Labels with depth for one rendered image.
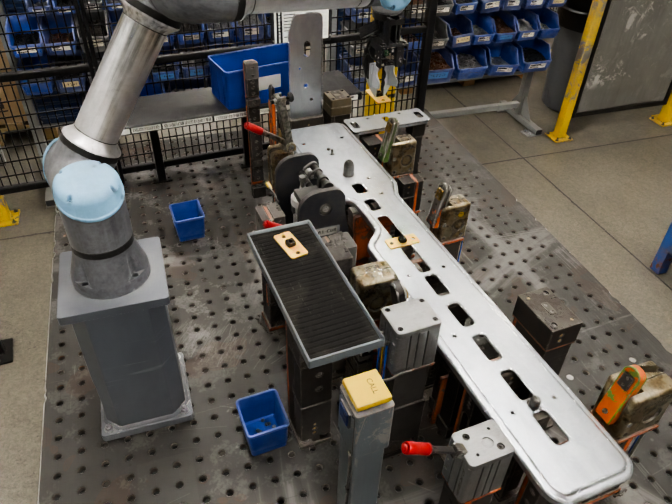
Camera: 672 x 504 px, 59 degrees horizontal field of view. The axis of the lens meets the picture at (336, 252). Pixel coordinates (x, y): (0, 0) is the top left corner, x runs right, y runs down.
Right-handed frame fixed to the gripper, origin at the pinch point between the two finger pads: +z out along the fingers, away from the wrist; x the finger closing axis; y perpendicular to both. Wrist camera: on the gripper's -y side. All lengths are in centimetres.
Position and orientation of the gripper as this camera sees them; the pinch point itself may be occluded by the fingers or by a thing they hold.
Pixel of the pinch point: (378, 89)
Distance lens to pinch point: 154.2
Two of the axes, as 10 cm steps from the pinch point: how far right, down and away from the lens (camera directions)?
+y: 3.5, 6.0, -7.2
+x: 9.3, -2.1, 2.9
